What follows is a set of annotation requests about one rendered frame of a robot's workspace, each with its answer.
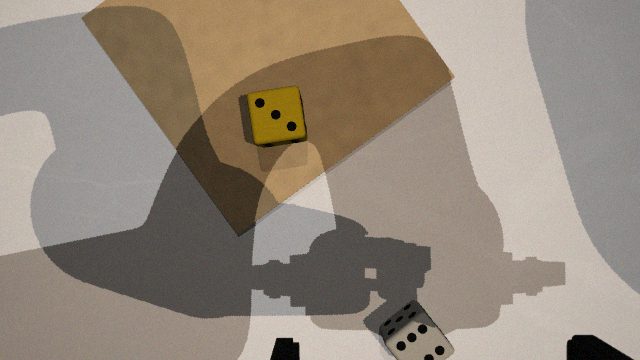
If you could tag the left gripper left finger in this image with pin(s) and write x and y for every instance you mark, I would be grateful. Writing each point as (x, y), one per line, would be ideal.
(285, 349)

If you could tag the yellow die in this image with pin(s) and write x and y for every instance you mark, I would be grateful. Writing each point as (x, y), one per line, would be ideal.
(277, 116)

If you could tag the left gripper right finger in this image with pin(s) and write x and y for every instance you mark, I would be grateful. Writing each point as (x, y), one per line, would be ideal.
(590, 347)

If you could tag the tan flat mat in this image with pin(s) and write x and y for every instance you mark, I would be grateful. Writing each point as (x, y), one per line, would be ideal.
(359, 66)

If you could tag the white die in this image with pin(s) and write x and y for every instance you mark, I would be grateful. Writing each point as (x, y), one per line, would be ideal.
(410, 334)

